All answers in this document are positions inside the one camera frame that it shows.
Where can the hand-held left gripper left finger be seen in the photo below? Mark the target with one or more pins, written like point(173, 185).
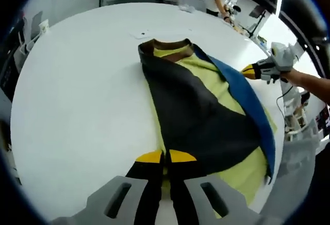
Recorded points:
point(116, 201)

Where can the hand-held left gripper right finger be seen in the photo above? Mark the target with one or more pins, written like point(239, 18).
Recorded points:
point(198, 201)

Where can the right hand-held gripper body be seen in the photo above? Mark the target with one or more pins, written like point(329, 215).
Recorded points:
point(284, 57)

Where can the yellow blue grey garment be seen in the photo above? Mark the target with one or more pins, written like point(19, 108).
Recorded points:
point(196, 117)

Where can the black monitor on tripod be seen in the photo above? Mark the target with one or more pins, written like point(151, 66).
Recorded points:
point(257, 14)

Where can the white crumpled cloth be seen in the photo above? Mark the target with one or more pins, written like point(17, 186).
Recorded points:
point(187, 7)

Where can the white chair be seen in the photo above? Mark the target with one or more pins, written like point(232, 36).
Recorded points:
point(24, 47)

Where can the grey laptop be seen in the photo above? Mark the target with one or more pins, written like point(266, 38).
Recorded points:
point(36, 24)

